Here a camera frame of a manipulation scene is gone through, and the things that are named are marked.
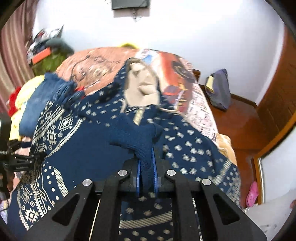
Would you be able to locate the navy patterned hooded sweater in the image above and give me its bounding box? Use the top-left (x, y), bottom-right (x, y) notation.
top-left (8, 58), bottom-right (241, 240)

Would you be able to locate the printed orange bedspread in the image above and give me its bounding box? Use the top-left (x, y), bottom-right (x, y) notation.
top-left (55, 47), bottom-right (238, 166)

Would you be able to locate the white sliding wardrobe door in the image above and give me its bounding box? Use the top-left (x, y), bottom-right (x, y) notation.
top-left (253, 114), bottom-right (295, 204)

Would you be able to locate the yellow cartoon garment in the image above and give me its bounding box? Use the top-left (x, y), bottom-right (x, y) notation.
top-left (9, 75), bottom-right (45, 140)

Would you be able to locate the striped red curtain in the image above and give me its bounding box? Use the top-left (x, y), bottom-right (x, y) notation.
top-left (1, 1), bottom-right (38, 111)

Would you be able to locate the small wall monitor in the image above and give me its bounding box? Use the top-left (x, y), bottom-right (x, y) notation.
top-left (111, 0), bottom-right (149, 10)

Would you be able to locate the grey backpack on floor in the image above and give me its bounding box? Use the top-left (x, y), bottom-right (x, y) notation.
top-left (205, 69), bottom-right (231, 111)

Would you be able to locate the orange box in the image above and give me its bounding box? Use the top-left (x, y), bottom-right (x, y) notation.
top-left (32, 47), bottom-right (51, 65)

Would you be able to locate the wooden door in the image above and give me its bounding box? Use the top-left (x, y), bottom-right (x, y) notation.
top-left (257, 28), bottom-right (296, 140)

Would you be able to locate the red garment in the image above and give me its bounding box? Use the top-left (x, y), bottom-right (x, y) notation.
top-left (8, 86), bottom-right (21, 117)

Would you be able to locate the pink slipper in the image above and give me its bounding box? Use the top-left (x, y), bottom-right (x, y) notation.
top-left (246, 181), bottom-right (258, 207)

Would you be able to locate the clutter pile of clothes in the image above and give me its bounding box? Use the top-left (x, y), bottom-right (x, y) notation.
top-left (27, 26), bottom-right (63, 63)

